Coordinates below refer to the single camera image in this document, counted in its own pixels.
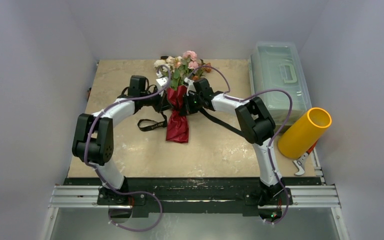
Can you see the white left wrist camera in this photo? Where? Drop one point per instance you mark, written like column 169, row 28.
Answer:
column 161, row 83

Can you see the red paper flower bouquet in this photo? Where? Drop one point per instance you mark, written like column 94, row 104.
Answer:
column 177, row 69

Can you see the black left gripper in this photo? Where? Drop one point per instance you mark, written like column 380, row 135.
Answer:
column 163, row 103

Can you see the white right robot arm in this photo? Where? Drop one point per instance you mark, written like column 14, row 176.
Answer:
column 256, row 126

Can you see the red handled pliers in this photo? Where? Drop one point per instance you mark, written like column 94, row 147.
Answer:
column 300, row 162

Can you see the clear plastic storage box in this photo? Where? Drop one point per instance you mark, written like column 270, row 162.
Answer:
column 276, row 65

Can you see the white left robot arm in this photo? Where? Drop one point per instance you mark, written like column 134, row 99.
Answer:
column 93, row 141

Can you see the yellow cylinder vase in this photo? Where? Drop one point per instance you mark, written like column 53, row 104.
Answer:
column 306, row 131

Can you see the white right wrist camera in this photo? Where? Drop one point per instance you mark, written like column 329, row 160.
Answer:
column 190, row 88

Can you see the black printed ribbon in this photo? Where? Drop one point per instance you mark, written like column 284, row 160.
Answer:
column 152, row 125

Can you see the black table edge rail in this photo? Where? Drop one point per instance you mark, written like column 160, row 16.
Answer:
column 244, row 191

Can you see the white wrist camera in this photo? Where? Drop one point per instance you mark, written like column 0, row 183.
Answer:
column 161, row 83
column 190, row 88

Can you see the aluminium frame rail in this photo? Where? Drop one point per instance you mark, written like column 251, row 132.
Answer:
column 77, row 196

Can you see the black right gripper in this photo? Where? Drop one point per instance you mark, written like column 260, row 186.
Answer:
column 185, row 105

